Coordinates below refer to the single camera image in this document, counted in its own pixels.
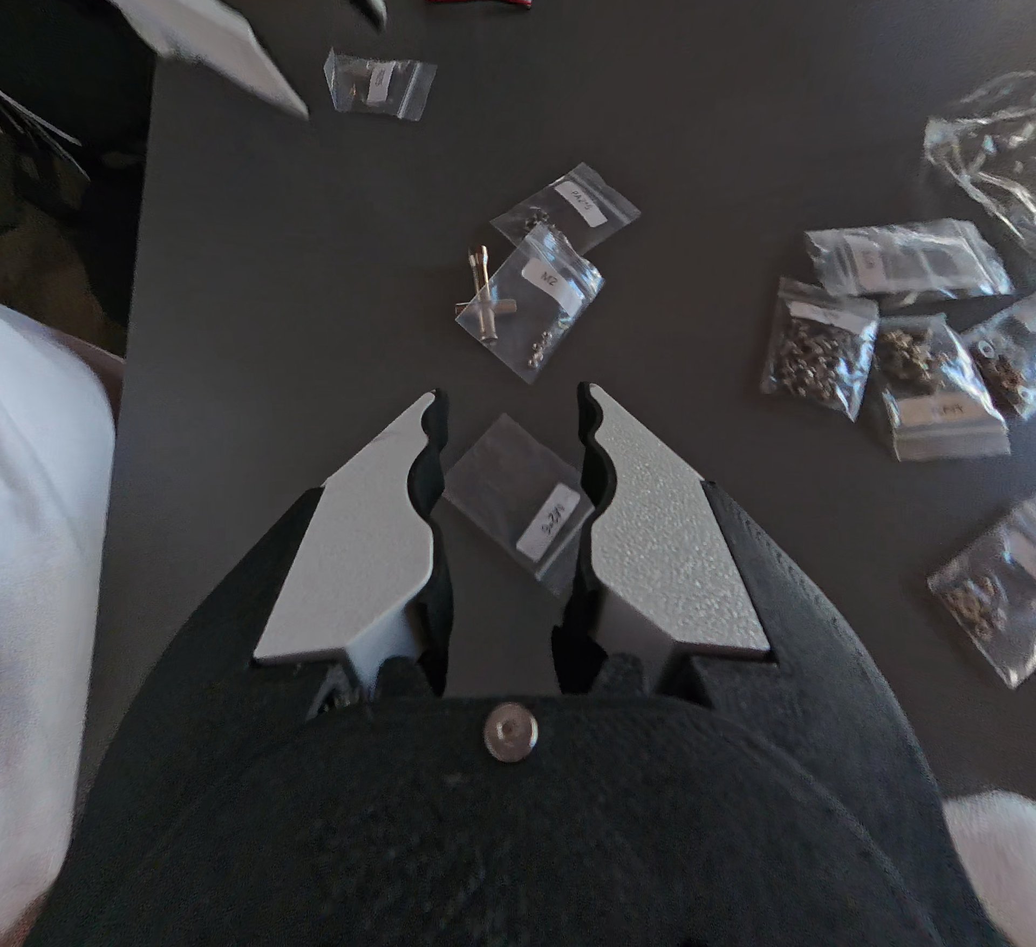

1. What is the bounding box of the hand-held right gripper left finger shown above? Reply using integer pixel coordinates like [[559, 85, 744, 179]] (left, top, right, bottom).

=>
[[253, 389, 453, 697]]

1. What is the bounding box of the small clear hardware bag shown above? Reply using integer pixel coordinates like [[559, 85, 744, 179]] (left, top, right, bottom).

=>
[[963, 299, 1036, 422], [455, 222, 605, 383], [489, 163, 642, 256], [761, 277, 881, 422], [862, 313, 1011, 462], [324, 47, 438, 122], [803, 219, 1015, 301], [926, 498, 1036, 689]]

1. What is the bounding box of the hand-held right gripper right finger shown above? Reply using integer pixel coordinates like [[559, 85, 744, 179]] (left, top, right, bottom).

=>
[[553, 381, 772, 696]]

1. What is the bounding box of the small metal cross wrench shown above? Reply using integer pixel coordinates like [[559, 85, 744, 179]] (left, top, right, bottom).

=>
[[453, 244, 519, 345]]

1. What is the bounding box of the crumpled clear plastic wrap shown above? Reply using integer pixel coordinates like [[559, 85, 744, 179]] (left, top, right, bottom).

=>
[[923, 70, 1036, 236]]

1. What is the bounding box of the clear bag of silver screws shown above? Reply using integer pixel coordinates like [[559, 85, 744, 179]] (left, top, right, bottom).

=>
[[441, 413, 600, 584]]

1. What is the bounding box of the dark grey desk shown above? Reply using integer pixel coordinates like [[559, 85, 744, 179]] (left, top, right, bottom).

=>
[[81, 0, 1036, 810]]

